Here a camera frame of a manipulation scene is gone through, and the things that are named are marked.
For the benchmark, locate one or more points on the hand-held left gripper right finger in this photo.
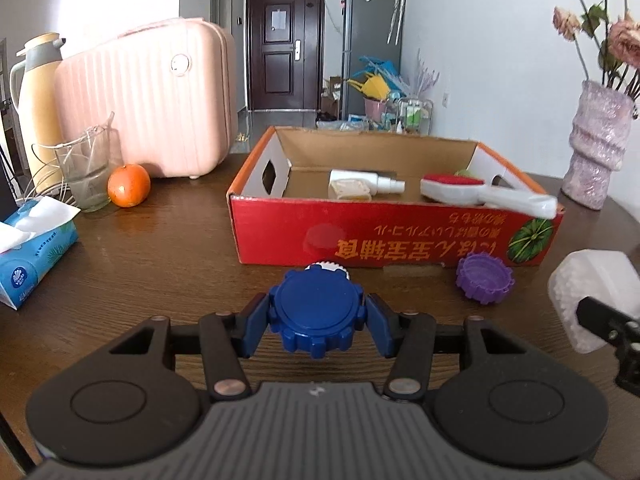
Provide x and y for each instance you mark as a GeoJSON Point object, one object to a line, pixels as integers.
{"type": "Point", "coordinates": [382, 325]}

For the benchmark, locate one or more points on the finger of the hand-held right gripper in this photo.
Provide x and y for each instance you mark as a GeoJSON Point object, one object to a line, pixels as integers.
{"type": "Point", "coordinates": [600, 317]}

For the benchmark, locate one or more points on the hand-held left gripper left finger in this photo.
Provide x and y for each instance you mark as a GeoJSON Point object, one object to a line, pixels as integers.
{"type": "Point", "coordinates": [255, 325]}

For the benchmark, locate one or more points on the blue lidded white jar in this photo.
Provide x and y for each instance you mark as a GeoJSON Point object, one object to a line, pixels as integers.
{"type": "Point", "coordinates": [315, 315]}

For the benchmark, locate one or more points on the red cardboard box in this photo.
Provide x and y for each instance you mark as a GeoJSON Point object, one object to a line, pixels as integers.
{"type": "Point", "coordinates": [400, 245]}

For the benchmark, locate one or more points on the yellow cube box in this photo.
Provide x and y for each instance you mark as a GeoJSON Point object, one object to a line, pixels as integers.
{"type": "Point", "coordinates": [350, 190]}

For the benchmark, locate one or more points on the white spray bottle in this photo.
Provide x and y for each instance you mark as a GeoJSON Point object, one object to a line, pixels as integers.
{"type": "Point", "coordinates": [355, 176]}

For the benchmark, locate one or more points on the red and white lint brush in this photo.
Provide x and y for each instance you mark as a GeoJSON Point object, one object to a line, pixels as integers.
{"type": "Point", "coordinates": [500, 197]}

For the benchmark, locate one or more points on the purple round jar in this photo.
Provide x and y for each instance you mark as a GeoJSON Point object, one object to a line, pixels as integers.
{"type": "Point", "coordinates": [482, 275]}

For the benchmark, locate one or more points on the pale purple ceramic vase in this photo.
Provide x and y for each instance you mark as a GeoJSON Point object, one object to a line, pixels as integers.
{"type": "Point", "coordinates": [595, 150]}

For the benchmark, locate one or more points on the orange fruit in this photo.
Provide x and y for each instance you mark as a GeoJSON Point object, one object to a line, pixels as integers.
{"type": "Point", "coordinates": [129, 186]}

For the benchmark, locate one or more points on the pink bucket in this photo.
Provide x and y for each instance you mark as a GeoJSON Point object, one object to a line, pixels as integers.
{"type": "Point", "coordinates": [375, 109]}

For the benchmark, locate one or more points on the clear glass cup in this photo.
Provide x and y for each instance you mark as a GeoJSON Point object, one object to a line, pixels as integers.
{"type": "Point", "coordinates": [85, 180]}

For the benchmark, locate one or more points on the blue tissue pack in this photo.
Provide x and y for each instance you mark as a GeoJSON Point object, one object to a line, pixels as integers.
{"type": "Point", "coordinates": [35, 265]}

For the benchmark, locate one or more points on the brown floor carton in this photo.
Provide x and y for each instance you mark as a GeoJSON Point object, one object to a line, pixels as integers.
{"type": "Point", "coordinates": [332, 95]}

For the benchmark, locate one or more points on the yellow plastic item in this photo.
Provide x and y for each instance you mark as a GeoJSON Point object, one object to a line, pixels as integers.
{"type": "Point", "coordinates": [375, 87]}

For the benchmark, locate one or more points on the pink ribbed suitcase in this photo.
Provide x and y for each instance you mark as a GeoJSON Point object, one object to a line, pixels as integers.
{"type": "Point", "coordinates": [150, 100]}

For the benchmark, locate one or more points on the pale dried grass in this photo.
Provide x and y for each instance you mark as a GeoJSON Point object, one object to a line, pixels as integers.
{"type": "Point", "coordinates": [422, 75]}

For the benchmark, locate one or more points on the dark brown entrance door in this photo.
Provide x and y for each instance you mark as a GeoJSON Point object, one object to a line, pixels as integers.
{"type": "Point", "coordinates": [282, 60]}

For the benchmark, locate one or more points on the bunch of dried pink roses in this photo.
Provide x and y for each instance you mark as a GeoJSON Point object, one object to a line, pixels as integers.
{"type": "Point", "coordinates": [625, 40]}

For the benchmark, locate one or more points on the grey refrigerator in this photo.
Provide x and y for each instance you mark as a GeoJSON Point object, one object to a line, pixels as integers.
{"type": "Point", "coordinates": [365, 45]}

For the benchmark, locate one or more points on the yellow thermos jug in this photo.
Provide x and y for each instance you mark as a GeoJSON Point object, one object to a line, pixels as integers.
{"type": "Point", "coordinates": [37, 110]}

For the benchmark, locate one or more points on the white folded umbrella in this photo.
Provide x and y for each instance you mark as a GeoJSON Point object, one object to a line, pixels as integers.
{"type": "Point", "coordinates": [396, 10]}

